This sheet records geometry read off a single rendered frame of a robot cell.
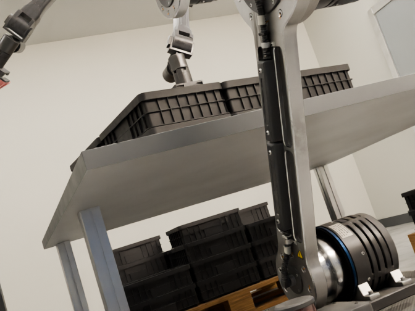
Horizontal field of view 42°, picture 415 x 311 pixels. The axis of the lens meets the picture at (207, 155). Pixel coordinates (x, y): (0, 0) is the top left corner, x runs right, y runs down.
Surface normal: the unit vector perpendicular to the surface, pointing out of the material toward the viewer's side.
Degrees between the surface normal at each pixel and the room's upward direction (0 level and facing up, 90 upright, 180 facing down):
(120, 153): 90
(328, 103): 90
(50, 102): 90
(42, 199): 90
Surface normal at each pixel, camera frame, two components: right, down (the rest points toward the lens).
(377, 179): -0.89, 0.23
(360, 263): 0.36, -0.13
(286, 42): 0.43, 0.17
